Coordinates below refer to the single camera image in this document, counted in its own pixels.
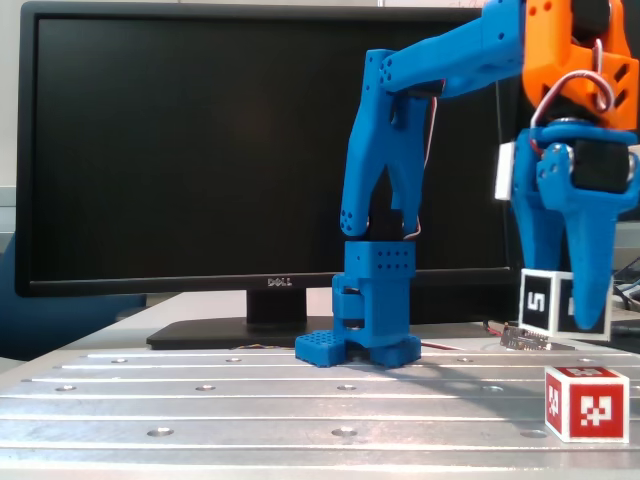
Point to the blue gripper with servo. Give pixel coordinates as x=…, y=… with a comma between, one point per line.
x=560, y=192

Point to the black cube with white markers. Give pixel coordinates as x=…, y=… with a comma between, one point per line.
x=537, y=300

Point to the blue and orange robot arm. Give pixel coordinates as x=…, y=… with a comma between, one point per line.
x=380, y=165

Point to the red cube with white markers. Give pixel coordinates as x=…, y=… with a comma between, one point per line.
x=595, y=410

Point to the black monitor without logo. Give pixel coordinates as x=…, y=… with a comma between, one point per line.
x=631, y=212

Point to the small circuit board with pins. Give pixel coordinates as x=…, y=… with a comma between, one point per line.
x=525, y=340

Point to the black Dell monitor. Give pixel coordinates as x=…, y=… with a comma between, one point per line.
x=175, y=150

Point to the blue chair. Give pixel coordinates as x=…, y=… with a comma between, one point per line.
x=50, y=320

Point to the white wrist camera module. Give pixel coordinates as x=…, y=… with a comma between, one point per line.
x=505, y=170

